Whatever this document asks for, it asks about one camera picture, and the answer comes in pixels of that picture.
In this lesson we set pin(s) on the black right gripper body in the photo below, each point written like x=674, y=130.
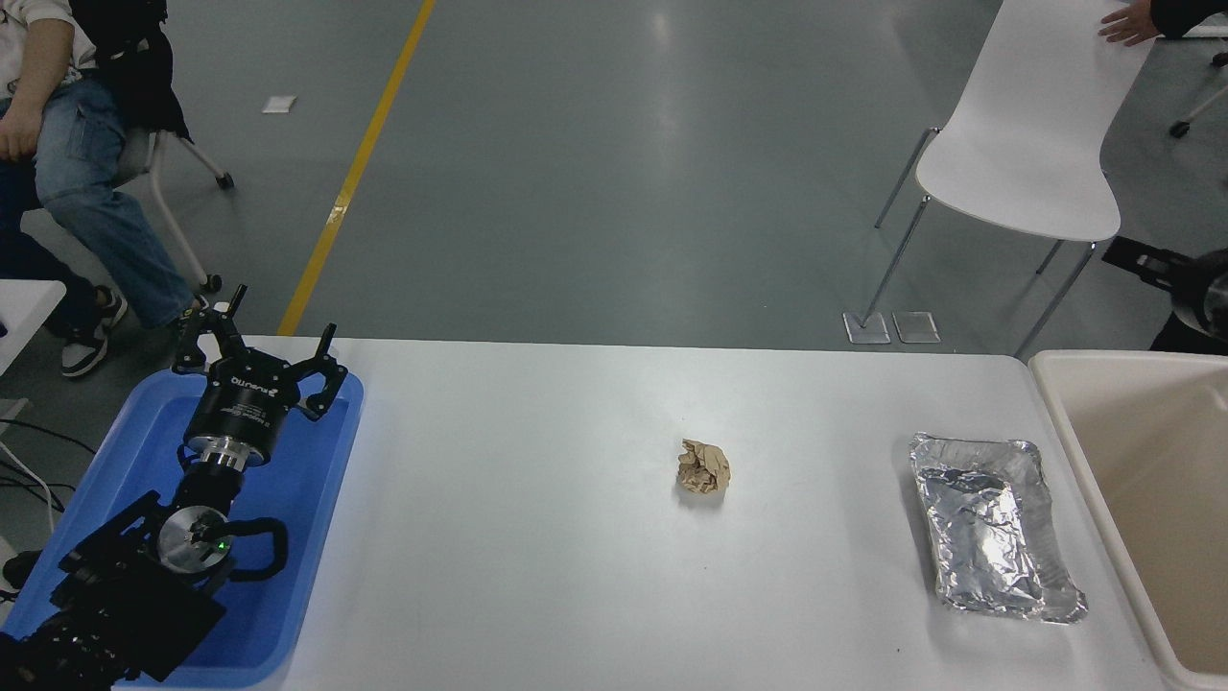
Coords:
x=1190, y=290

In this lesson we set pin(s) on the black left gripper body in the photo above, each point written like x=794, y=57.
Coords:
x=240, y=408

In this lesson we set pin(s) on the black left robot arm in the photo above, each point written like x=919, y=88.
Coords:
x=125, y=595

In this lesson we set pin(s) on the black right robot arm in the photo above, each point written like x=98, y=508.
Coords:
x=1185, y=341

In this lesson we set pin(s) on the person's forearm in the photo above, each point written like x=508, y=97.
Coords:
x=43, y=67

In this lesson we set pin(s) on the standing person's hand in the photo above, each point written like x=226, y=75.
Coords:
x=1132, y=24

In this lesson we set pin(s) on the seated person's hand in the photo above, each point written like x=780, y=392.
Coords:
x=17, y=134

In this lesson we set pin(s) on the blue plastic tray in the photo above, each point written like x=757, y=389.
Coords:
x=307, y=499

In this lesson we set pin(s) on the rolling chair leg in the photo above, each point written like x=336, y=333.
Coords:
x=1199, y=113

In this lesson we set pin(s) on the white plastic chair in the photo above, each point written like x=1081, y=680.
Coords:
x=1036, y=125

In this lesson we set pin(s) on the large pale bin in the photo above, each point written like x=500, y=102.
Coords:
x=1151, y=461

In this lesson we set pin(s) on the seated person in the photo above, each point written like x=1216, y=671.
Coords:
x=86, y=192

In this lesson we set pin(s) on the white rolling chair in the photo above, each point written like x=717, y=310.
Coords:
x=134, y=158

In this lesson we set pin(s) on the small white table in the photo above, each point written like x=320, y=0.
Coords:
x=24, y=312

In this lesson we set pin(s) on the metal floor plate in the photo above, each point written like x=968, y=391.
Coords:
x=915, y=327
x=866, y=328

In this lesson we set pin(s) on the white paper scrap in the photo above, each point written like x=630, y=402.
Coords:
x=278, y=106

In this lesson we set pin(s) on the black jacket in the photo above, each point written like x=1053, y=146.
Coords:
x=144, y=77

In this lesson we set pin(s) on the crumpled foil tray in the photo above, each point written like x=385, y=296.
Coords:
x=988, y=528

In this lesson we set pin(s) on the crumpled tan paper ball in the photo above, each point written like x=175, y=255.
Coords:
x=703, y=467

